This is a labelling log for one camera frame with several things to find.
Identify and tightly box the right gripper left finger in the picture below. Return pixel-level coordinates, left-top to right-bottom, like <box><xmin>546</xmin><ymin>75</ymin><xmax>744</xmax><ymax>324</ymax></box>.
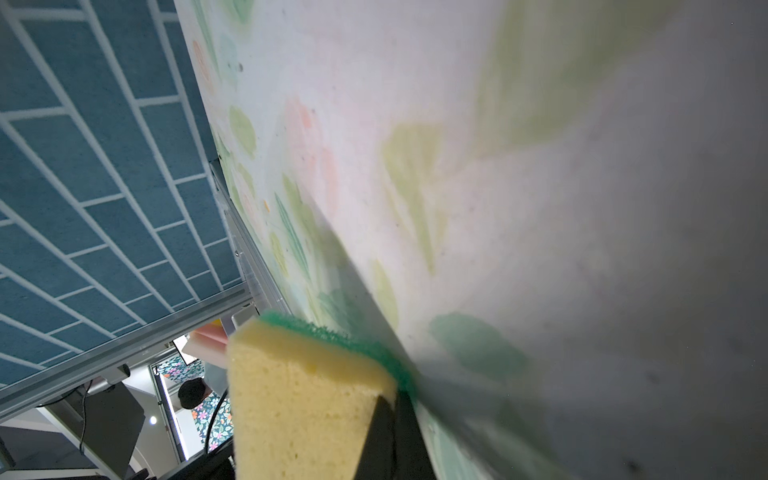
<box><xmin>353</xmin><ymin>396</ymin><xmax>395</xmax><ymax>480</ymax></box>

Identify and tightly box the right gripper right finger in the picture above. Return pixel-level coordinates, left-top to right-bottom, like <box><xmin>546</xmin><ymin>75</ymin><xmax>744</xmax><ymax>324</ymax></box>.
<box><xmin>394</xmin><ymin>390</ymin><xmax>437</xmax><ymax>480</ymax></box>

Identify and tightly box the yellow sponge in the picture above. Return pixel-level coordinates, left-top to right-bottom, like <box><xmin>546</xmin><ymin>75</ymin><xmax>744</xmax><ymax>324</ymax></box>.
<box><xmin>227</xmin><ymin>312</ymin><xmax>412</xmax><ymax>479</ymax></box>

